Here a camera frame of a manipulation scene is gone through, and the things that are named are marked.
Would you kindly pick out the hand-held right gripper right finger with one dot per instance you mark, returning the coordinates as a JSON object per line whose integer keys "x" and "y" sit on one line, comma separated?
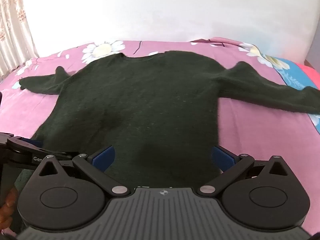
{"x": 222, "y": 158}

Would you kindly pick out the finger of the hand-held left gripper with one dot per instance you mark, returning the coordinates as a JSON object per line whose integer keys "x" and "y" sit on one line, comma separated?
{"x": 35, "y": 147}

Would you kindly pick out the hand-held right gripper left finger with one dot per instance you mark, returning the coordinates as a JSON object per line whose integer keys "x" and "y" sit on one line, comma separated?
{"x": 105, "y": 158}

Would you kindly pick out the dark green sweater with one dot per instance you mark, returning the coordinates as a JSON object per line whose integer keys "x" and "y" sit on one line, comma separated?
{"x": 140, "y": 105}

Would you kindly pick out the person's left hand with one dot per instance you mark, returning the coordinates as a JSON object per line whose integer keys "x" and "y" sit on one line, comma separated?
{"x": 7, "y": 201}

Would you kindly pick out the pink floral bedsheet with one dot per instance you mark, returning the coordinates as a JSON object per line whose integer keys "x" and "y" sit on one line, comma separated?
{"x": 30, "y": 110}

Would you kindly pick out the blue printed blanket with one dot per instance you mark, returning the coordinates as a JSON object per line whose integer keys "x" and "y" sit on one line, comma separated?
{"x": 292, "y": 75}

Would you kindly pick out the coral pink cloth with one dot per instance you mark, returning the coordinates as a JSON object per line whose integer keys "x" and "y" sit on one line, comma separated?
{"x": 310, "y": 76}

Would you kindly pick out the beige patterned curtain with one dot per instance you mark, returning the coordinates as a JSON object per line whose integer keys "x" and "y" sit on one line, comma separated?
{"x": 15, "y": 25}

